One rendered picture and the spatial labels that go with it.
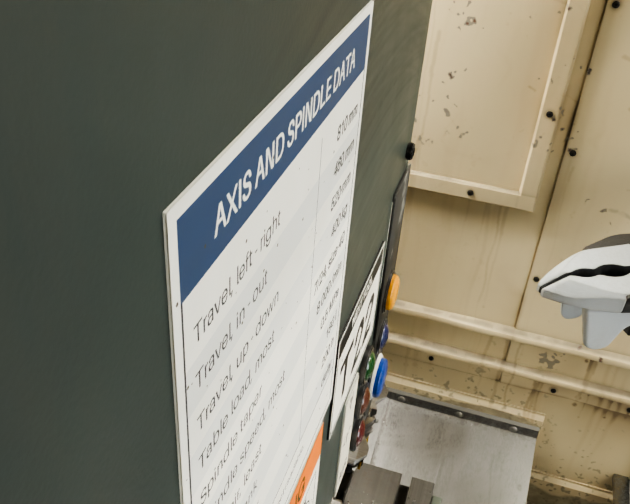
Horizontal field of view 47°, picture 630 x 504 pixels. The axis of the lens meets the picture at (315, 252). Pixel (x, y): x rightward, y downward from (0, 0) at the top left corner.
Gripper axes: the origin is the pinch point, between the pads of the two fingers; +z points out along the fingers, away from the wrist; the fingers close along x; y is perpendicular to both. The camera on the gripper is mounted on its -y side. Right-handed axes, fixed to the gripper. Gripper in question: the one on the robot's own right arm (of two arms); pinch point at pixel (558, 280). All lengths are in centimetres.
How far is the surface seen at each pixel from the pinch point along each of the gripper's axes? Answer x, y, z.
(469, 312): 59, 54, -28
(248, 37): -22.0, -25.1, 25.9
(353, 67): -13.6, -21.3, 21.0
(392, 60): -6.7, -19.0, 17.1
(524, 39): 59, 2, -26
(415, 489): 38, 75, -13
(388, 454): 54, 84, -14
